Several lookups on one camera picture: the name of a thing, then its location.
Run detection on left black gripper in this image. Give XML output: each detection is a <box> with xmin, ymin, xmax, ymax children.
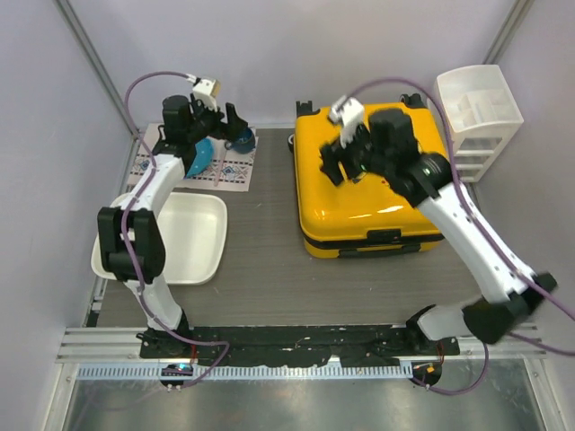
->
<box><xmin>187</xmin><ymin>98</ymin><xmax>248</xmax><ymax>145</ymax></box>

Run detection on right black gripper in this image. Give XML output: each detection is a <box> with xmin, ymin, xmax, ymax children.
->
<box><xmin>319</xmin><ymin>119</ymin><xmax>393</xmax><ymax>188</ymax></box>

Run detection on yellow Pikachu hard suitcase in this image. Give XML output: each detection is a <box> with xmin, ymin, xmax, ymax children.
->
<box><xmin>291</xmin><ymin>101</ymin><xmax>443</xmax><ymax>259</ymax></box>

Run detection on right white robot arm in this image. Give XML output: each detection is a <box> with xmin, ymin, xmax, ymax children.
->
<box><xmin>320</xmin><ymin>101</ymin><xmax>557</xmax><ymax>355</ymax></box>

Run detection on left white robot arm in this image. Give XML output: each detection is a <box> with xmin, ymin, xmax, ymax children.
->
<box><xmin>97</xmin><ymin>95</ymin><xmax>248</xmax><ymax>358</ymax></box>

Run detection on dark blue ceramic cup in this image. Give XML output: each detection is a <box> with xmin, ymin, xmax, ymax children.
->
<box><xmin>225</xmin><ymin>128</ymin><xmax>256</xmax><ymax>154</ymax></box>

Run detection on blue polka dot plate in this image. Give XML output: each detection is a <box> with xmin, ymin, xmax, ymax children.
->
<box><xmin>185</xmin><ymin>138</ymin><xmax>214</xmax><ymax>179</ymax></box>

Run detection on patterned white placemat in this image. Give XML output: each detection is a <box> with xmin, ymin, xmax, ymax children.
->
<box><xmin>127</xmin><ymin>123</ymin><xmax>257</xmax><ymax>192</ymax></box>

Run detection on white plastic drawer organizer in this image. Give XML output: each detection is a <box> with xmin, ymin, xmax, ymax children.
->
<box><xmin>434</xmin><ymin>65</ymin><xmax>524</xmax><ymax>183</ymax></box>

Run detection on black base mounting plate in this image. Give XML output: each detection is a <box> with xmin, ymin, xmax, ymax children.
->
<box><xmin>137</xmin><ymin>325</ymin><xmax>460</xmax><ymax>368</ymax></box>

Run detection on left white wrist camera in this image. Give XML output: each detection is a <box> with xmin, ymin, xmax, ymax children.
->
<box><xmin>186</xmin><ymin>75</ymin><xmax>221</xmax><ymax>105</ymax></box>

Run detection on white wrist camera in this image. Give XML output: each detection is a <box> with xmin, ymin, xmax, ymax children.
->
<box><xmin>328</xmin><ymin>95</ymin><xmax>365</xmax><ymax>149</ymax></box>
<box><xmin>186</xmin><ymin>75</ymin><xmax>221</xmax><ymax>105</ymax></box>

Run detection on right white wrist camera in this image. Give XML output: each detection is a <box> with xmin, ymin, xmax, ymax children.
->
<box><xmin>328</xmin><ymin>95</ymin><xmax>365</xmax><ymax>149</ymax></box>

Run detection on white slotted cable duct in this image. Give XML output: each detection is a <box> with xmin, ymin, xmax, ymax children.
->
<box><xmin>76</xmin><ymin>360</ymin><xmax>412</xmax><ymax>382</ymax></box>

